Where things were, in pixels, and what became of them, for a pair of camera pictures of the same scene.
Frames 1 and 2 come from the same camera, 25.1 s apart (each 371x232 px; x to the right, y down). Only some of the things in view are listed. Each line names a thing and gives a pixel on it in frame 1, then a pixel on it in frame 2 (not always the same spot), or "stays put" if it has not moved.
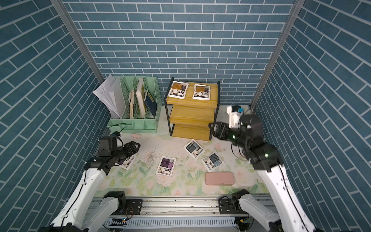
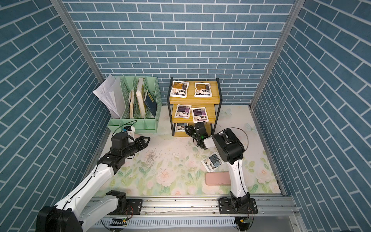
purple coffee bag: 126,163 → 183,111
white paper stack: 110,93 stays put
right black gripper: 220,125 → 190,130
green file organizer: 140,100 stays put
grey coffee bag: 194,149 → 180,127
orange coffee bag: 202,92 stays put
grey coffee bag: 212,161 stays put
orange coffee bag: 178,90 stays put
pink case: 221,178 stays put
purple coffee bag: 166,166 → 199,114
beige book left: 131,102 stays put
